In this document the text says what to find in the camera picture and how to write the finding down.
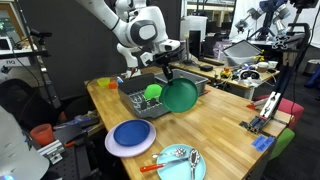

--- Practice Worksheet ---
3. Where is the light blue plate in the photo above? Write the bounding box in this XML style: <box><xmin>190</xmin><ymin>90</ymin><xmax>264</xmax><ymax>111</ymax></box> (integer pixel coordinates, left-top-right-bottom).
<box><xmin>156</xmin><ymin>144</ymin><xmax>206</xmax><ymax>180</ymax></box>

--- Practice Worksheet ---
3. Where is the lime green bowl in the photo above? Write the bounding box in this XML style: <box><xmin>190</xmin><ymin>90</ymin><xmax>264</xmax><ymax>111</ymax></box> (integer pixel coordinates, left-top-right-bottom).
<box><xmin>97</xmin><ymin>77</ymin><xmax>110</xmax><ymax>87</ymax></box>

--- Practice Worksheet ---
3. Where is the black computer monitor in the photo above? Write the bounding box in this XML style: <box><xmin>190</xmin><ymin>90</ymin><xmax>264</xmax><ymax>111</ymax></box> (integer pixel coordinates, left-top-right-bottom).
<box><xmin>188</xmin><ymin>30</ymin><xmax>222</xmax><ymax>66</ymax></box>

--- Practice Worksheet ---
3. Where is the orange cup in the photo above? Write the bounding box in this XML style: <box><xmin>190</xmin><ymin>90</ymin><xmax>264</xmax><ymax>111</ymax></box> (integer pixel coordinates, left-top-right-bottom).
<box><xmin>30</xmin><ymin>124</ymin><xmax>55</xmax><ymax>146</ymax></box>

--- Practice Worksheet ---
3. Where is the silver spoon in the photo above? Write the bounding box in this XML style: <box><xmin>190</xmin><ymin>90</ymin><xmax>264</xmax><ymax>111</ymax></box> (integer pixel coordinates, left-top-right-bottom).
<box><xmin>189</xmin><ymin>149</ymin><xmax>200</xmax><ymax>180</ymax></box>

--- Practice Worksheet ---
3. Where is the metal dish rack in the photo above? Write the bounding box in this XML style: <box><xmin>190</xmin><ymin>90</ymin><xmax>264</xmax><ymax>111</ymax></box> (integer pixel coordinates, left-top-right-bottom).
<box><xmin>118</xmin><ymin>73</ymin><xmax>168</xmax><ymax>118</ymax></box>

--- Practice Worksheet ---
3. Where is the orange cube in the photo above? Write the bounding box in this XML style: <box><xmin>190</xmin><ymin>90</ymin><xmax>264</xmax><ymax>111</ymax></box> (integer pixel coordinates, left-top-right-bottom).
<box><xmin>108</xmin><ymin>81</ymin><xmax>118</xmax><ymax>89</ymax></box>

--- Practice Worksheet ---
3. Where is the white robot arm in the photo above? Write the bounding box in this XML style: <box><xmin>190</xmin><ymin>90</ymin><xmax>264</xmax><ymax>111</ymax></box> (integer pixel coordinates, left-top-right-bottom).
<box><xmin>76</xmin><ymin>0</ymin><xmax>180</xmax><ymax>78</ymax></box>

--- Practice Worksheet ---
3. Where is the lavender large plate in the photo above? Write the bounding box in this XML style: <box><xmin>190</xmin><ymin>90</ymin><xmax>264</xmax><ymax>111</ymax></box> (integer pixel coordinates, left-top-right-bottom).
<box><xmin>104</xmin><ymin>120</ymin><xmax>156</xmax><ymax>157</ymax></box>

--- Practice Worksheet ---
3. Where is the silver fork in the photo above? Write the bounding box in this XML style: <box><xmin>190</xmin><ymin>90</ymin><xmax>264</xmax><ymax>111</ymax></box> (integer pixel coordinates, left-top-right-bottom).
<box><xmin>151</xmin><ymin>148</ymin><xmax>186</xmax><ymax>158</ymax></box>

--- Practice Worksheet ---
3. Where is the green plate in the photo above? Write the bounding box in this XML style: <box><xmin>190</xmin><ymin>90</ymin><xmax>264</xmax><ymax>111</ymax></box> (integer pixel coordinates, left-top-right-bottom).
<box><xmin>160</xmin><ymin>78</ymin><xmax>198</xmax><ymax>113</ymax></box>

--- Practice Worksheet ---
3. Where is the red handled knife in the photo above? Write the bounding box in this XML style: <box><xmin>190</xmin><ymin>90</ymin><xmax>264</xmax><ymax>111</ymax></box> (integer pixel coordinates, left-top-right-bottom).
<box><xmin>140</xmin><ymin>158</ymin><xmax>189</xmax><ymax>172</ymax></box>

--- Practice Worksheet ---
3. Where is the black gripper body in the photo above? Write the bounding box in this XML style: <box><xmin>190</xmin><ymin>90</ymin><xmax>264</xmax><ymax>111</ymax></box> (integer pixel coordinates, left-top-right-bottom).
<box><xmin>148</xmin><ymin>48</ymin><xmax>183</xmax><ymax>66</ymax></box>

